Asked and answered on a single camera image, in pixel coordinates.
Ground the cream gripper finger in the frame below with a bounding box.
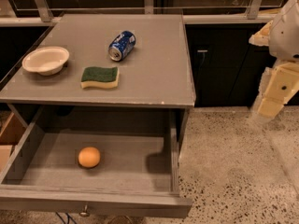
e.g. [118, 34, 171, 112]
[249, 21, 273, 47]
[252, 60, 299, 119]

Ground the orange fruit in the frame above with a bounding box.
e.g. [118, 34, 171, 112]
[78, 147, 101, 168]

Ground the grey counter cabinet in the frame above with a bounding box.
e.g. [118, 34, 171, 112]
[1, 14, 195, 140]

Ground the grey open drawer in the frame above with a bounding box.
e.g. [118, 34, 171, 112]
[0, 105, 192, 218]

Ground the metal drawer knob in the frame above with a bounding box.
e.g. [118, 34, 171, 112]
[79, 205, 90, 217]

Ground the blue soda can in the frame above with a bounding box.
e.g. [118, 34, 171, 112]
[108, 31, 136, 62]

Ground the green yellow sponge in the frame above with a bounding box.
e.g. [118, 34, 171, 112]
[80, 66, 120, 89]

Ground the white bowl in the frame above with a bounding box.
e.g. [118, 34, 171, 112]
[21, 47, 69, 76]

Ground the wooden box at left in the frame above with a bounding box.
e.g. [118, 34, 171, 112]
[0, 113, 25, 172]

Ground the blue cable under drawer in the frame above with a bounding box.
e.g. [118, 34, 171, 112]
[55, 212, 78, 224]

